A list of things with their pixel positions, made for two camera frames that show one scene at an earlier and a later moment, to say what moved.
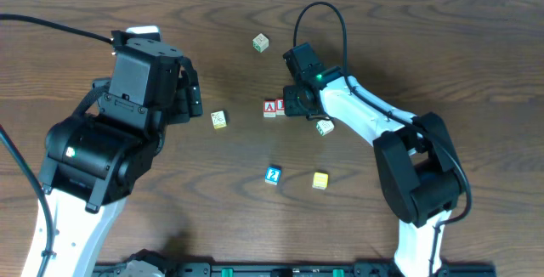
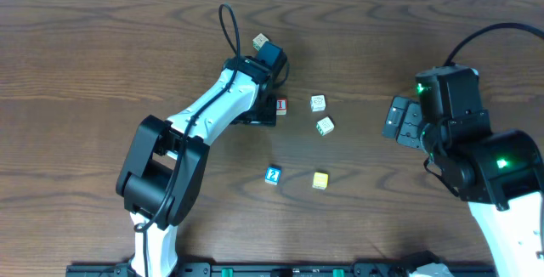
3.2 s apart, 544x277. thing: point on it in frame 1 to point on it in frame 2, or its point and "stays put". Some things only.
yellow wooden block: x=320 y=180 stays put
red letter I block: x=280 y=106 stays put
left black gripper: x=192 y=97 to x=263 y=115
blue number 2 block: x=273 y=175 stays put
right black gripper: x=293 y=99 to x=405 y=122
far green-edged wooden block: x=261 y=42 stays put
